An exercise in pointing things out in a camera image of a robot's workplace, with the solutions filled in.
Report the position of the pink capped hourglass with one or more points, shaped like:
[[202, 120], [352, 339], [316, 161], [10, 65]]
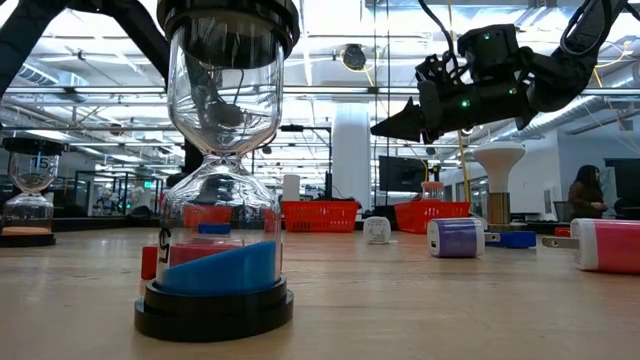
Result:
[[432, 192]]

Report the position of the purple and white wall charger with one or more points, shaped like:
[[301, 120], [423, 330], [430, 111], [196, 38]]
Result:
[[455, 239]]

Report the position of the blue sand hourglass black caps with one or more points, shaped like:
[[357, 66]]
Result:
[[215, 320]]

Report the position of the orange sand hourglass black caps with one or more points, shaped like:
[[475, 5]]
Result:
[[27, 241]]

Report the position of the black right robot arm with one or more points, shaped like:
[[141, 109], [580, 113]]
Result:
[[560, 70]]

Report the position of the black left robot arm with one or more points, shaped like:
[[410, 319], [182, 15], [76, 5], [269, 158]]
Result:
[[20, 35]]

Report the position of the dark office chair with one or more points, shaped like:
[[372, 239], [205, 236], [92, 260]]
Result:
[[561, 212]]

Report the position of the small round ceiling fixture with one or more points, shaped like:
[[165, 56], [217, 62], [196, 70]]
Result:
[[468, 132]]

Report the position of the black monitor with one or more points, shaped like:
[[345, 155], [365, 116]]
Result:
[[400, 175]]

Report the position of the white mushroom lamp wooden base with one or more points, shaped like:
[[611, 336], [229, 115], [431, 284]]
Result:
[[499, 160]]

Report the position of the long ceiling light bar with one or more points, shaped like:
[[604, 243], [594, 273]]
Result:
[[325, 90]]

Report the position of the red plastic basket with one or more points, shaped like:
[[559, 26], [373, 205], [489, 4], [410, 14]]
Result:
[[320, 217], [415, 220]]

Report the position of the white cylinder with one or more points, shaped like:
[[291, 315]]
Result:
[[291, 187]]

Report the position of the person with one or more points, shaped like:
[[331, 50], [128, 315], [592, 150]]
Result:
[[585, 197]]

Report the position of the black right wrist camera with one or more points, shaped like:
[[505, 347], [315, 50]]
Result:
[[432, 70]]

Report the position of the black rack frame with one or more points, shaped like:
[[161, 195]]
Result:
[[292, 128]]

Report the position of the dark wall screen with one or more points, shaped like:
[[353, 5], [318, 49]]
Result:
[[627, 177]]

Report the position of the pink and white wall charger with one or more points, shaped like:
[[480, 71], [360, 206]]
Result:
[[615, 247]]

